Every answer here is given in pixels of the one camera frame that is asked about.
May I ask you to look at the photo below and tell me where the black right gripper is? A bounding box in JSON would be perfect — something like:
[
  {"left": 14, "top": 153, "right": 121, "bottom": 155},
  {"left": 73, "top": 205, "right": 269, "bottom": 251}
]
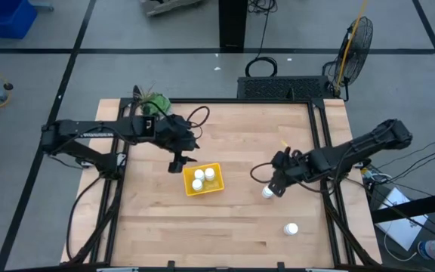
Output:
[{"left": 268, "top": 147, "right": 311, "bottom": 198}]

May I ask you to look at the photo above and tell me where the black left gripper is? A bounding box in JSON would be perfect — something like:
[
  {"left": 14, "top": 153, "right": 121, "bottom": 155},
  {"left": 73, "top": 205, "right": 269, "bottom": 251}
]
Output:
[{"left": 156, "top": 114, "right": 200, "bottom": 174}]

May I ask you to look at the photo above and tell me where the yellow plastic slotted basket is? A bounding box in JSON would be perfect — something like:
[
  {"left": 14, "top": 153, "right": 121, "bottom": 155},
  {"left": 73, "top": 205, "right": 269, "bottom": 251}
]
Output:
[{"left": 182, "top": 162, "right": 225, "bottom": 197}]

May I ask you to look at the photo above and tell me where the succulent in white patterned pot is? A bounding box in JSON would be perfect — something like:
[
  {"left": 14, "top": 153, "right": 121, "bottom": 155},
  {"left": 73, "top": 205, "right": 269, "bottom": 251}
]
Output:
[{"left": 133, "top": 85, "right": 173, "bottom": 118}]

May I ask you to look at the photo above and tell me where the black perforated computer case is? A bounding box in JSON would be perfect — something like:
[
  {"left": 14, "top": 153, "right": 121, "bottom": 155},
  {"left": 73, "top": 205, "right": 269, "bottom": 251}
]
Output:
[{"left": 236, "top": 75, "right": 335, "bottom": 100}]

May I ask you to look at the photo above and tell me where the white power strip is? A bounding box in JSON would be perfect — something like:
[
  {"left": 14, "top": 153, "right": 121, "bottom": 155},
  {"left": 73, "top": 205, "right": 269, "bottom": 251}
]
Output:
[{"left": 360, "top": 165, "right": 392, "bottom": 186}]

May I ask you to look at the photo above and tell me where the black metal beam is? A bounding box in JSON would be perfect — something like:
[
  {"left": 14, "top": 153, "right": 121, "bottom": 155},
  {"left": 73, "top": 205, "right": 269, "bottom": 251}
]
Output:
[{"left": 371, "top": 188, "right": 435, "bottom": 224}]

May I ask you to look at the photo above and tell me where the white laptop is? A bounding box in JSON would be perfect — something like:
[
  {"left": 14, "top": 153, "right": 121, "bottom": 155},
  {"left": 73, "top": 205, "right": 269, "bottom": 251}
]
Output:
[{"left": 375, "top": 187, "right": 429, "bottom": 252}]

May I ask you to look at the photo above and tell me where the black floor fan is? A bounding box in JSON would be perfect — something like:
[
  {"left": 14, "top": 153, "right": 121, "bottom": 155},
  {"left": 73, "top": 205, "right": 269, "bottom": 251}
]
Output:
[{"left": 322, "top": 15, "right": 375, "bottom": 102}]

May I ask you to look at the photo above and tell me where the black upright pillar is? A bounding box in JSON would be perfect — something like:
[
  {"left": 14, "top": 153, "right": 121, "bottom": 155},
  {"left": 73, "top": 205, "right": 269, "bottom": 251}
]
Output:
[{"left": 219, "top": 0, "right": 248, "bottom": 50}]

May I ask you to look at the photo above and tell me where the grey flat object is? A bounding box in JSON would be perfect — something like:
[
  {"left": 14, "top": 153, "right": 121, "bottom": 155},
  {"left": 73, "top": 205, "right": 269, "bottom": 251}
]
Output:
[{"left": 140, "top": 0, "right": 205, "bottom": 17}]

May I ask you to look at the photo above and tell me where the blue plastic bin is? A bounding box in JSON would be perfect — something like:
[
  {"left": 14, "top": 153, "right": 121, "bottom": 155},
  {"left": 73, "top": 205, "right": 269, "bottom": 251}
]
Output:
[{"left": 0, "top": 0, "right": 39, "bottom": 39}]

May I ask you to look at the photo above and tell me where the black coiled cable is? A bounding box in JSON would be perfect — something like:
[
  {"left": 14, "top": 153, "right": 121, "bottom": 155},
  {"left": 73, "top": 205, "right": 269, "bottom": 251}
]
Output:
[{"left": 244, "top": 0, "right": 279, "bottom": 79}]

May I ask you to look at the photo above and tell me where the yellow hanging cable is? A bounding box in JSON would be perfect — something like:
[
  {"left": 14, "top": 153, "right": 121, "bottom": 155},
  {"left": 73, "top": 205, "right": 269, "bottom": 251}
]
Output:
[{"left": 335, "top": 0, "right": 369, "bottom": 94}]

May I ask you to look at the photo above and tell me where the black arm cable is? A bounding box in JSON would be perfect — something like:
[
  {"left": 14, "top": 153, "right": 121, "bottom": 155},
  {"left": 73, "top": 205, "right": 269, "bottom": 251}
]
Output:
[{"left": 65, "top": 175, "right": 103, "bottom": 261}]

